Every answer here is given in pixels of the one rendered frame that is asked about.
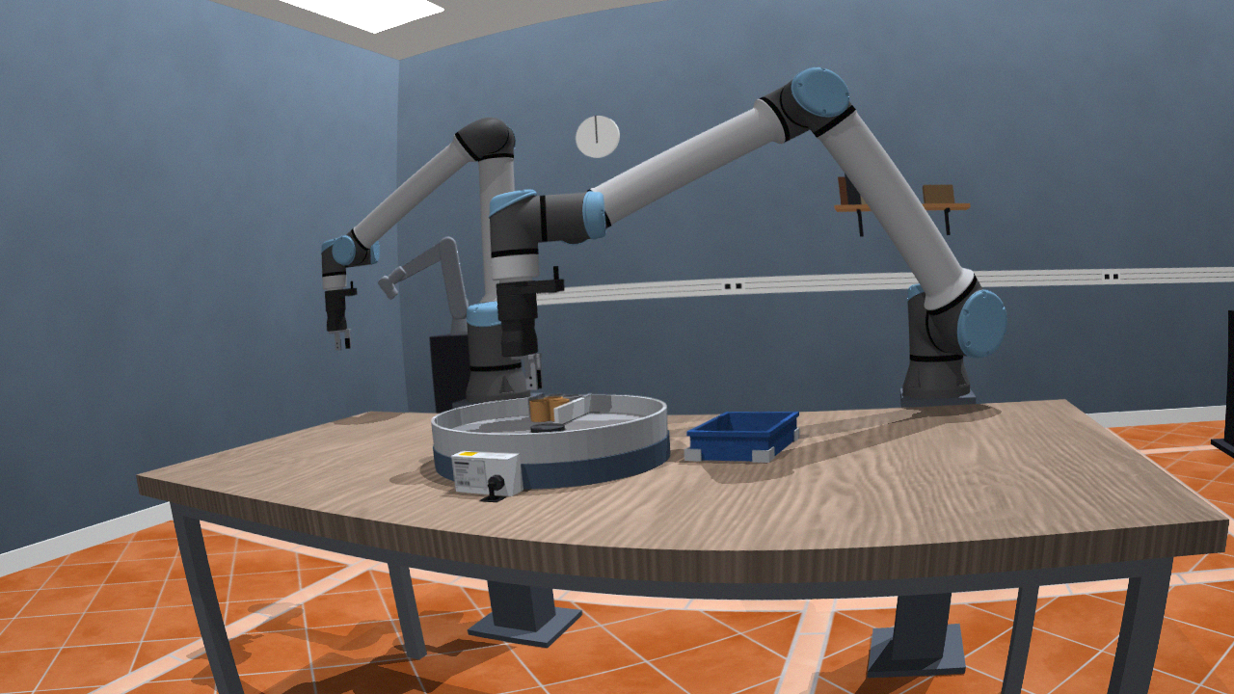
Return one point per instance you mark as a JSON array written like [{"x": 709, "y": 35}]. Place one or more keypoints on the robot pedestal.
[
  {"x": 916, "y": 636},
  {"x": 525, "y": 612}
]

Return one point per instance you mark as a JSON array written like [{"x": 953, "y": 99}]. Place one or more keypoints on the wooden wall shelf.
[{"x": 959, "y": 205}]

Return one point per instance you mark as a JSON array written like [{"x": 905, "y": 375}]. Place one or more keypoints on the grey jointed stand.
[{"x": 443, "y": 249}]

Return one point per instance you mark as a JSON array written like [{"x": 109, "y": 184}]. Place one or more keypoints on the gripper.
[
  {"x": 519, "y": 318},
  {"x": 335, "y": 310}
]

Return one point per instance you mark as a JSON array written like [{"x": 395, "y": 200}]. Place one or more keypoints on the white ceiling light panel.
[{"x": 362, "y": 12}]

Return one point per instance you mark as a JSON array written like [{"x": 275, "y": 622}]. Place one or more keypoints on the blue crate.
[{"x": 737, "y": 439}]

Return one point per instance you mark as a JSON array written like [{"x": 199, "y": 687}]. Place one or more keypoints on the white wall clock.
[{"x": 598, "y": 137}]

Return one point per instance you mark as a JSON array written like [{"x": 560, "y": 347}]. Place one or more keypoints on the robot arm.
[
  {"x": 415, "y": 193},
  {"x": 684, "y": 159}
]

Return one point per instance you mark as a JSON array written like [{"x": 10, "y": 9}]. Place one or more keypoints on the wooden table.
[{"x": 868, "y": 501}]

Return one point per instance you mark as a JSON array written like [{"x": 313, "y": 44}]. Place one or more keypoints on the white control box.
[{"x": 477, "y": 470}]

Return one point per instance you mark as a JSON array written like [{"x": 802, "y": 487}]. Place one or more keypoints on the grey turntable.
[{"x": 598, "y": 445}]

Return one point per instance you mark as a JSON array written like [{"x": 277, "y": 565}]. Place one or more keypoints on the bronze bushing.
[
  {"x": 558, "y": 409},
  {"x": 537, "y": 410}
]

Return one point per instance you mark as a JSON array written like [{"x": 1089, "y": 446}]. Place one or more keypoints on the white wall rail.
[{"x": 819, "y": 282}]

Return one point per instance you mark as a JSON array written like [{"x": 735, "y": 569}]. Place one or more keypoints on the black upright board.
[{"x": 1226, "y": 386}]

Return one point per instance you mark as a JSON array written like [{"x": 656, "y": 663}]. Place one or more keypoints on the brown box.
[{"x": 940, "y": 195}]

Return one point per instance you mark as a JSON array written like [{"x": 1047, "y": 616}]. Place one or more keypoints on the black box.
[{"x": 448, "y": 371}]

